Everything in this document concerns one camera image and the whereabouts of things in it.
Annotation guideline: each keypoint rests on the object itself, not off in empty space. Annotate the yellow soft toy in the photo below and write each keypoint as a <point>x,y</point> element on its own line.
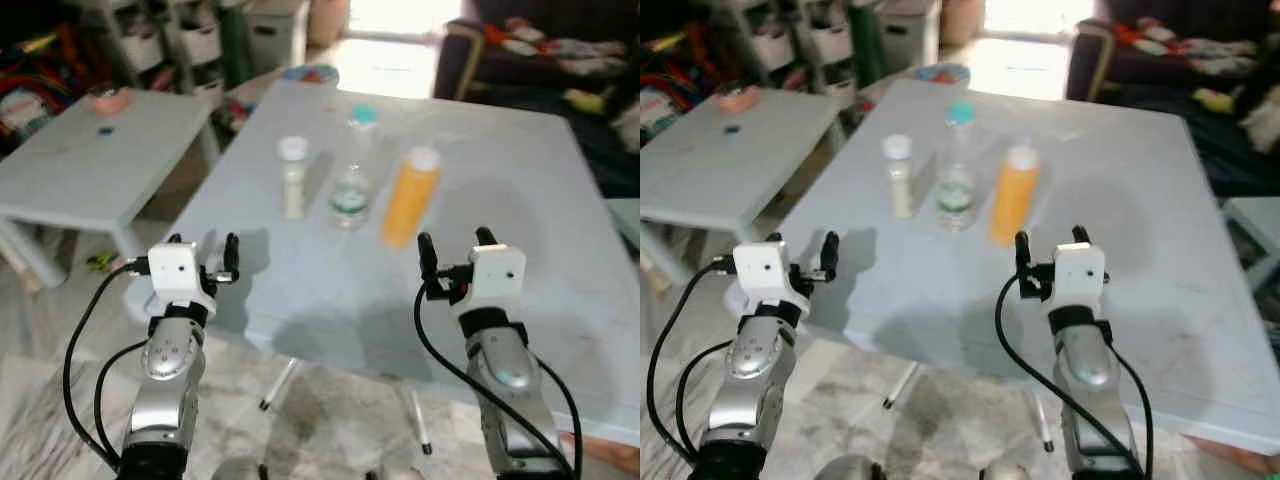
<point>1213,100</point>
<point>585,100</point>

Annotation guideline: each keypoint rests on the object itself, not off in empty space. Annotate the dark sofa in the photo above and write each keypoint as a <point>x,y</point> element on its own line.
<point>1100,60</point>
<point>470,60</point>

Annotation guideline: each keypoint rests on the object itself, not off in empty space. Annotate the clear teal-capped water bottle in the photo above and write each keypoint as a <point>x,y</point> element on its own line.
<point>352,180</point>
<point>958,180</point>

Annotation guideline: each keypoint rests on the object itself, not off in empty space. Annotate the grey robot leg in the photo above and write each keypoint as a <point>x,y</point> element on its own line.
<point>393,474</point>
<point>238,470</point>
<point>848,469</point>
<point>1010,472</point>

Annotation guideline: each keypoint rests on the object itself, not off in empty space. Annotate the orange juice bottle white cap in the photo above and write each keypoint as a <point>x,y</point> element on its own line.
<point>1013,200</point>
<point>410,200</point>

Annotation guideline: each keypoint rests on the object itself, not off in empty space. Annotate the orange floor object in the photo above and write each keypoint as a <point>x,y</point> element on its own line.
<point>1250,460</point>
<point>610,458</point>

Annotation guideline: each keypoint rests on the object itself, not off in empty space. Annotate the small green floor object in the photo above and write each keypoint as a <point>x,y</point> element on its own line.
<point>100,262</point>

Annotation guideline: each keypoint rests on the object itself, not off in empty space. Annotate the large pale grey table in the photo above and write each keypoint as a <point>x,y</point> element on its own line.
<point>500,180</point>
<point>1130,180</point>

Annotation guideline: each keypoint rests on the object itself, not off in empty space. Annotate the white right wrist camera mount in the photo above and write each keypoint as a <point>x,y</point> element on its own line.
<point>1079,273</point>
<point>497,275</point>

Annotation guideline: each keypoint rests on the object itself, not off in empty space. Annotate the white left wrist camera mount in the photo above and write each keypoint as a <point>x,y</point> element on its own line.
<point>765,270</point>
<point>178,272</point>

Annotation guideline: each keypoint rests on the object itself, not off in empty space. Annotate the low white coffee table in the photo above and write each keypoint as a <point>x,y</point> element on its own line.
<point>700,165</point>
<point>70,165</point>

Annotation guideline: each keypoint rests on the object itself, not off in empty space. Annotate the small white side table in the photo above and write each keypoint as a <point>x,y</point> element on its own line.
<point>1255,220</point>

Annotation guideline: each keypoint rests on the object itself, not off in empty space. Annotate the colourful clothes pile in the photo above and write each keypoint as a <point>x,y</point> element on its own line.
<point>1180,50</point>
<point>545,50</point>

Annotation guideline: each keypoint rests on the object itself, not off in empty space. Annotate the colourful toy pile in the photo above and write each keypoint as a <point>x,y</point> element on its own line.
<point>35,95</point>
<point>670,90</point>

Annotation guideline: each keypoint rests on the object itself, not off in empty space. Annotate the blue round plate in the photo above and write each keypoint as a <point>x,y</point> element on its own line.
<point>942,74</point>
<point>312,74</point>

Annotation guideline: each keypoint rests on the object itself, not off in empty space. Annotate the grey robot right leg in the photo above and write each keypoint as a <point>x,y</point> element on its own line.
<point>1010,472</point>
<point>393,474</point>

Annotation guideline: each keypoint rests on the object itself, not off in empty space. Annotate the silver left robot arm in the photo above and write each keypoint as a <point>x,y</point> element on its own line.
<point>748,385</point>
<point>165,385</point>

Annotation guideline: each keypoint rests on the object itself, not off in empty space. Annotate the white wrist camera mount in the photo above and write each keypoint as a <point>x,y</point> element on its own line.
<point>178,272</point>
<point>497,275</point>
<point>1079,273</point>
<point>765,270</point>

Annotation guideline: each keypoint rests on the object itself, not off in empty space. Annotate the grey robot left leg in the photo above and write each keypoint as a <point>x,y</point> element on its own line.
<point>848,469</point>
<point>238,470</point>

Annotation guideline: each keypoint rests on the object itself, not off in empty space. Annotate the small white-capped beige bottle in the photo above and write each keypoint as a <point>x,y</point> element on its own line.
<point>293,180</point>
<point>899,180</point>

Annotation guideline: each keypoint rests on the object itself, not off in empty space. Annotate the pink bowl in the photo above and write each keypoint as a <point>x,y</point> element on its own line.
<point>107,100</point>
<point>737,98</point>

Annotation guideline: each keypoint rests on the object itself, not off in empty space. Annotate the white shelf with bins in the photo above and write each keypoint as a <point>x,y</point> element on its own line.
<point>195,40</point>
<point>825,40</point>

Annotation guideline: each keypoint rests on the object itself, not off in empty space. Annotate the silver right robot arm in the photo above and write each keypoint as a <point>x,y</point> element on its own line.
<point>510,380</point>
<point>1090,380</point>

